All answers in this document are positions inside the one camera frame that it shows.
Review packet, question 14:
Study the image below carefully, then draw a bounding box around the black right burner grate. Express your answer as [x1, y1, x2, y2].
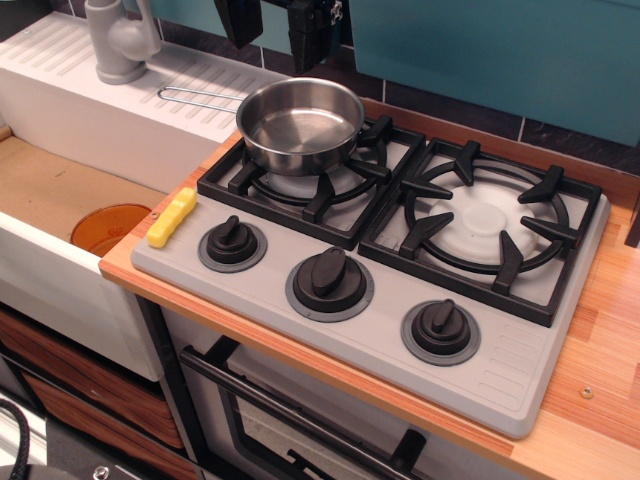
[359, 139, 609, 327]

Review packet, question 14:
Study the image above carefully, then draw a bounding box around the steel pan with wire handle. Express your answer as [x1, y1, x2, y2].
[157, 77, 365, 177]

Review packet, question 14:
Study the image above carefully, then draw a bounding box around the yellow toy fry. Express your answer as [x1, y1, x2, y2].
[146, 187, 198, 248]

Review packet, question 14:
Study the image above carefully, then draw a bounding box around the black left stove knob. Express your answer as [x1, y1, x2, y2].
[198, 215, 268, 274]

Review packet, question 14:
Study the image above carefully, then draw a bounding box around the orange translucent plate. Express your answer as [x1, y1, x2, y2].
[70, 203, 151, 257]

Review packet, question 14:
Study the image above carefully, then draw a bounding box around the black braided cable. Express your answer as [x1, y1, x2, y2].
[0, 397, 34, 474]

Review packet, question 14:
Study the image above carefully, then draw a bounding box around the wooden drawer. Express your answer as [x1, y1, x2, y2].
[25, 373, 198, 479]
[1, 310, 174, 436]

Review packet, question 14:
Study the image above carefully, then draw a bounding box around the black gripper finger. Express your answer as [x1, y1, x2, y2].
[287, 1, 343, 74]
[214, 0, 263, 49]

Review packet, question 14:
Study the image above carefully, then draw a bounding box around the black left burner grate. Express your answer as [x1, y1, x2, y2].
[197, 115, 426, 250]

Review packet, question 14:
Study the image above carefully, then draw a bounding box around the grey toy faucet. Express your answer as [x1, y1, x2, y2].
[85, 0, 161, 85]

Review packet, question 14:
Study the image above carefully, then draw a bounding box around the lower wooden drawer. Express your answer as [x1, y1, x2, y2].
[25, 373, 198, 479]

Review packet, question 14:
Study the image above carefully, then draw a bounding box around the oven door with black handle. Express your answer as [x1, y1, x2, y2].
[179, 336, 428, 479]

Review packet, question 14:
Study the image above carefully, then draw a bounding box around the black burner grate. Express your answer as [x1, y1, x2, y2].
[359, 139, 609, 327]
[197, 115, 426, 250]

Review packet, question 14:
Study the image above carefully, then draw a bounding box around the black right stove knob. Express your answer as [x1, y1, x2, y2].
[401, 299, 481, 367]

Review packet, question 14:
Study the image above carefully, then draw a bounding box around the white toy sink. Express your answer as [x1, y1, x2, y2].
[1, 13, 277, 381]

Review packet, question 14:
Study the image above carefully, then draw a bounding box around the black middle stove knob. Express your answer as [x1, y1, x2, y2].
[285, 247, 375, 323]

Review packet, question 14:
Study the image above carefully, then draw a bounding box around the black stove knob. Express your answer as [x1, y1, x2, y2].
[198, 215, 268, 274]
[285, 247, 375, 323]
[401, 299, 481, 367]

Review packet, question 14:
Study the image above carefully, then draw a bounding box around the grey toy stove top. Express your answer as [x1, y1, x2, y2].
[129, 139, 612, 441]

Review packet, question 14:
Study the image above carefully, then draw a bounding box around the upper wooden drawer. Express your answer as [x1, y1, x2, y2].
[1, 310, 174, 436]

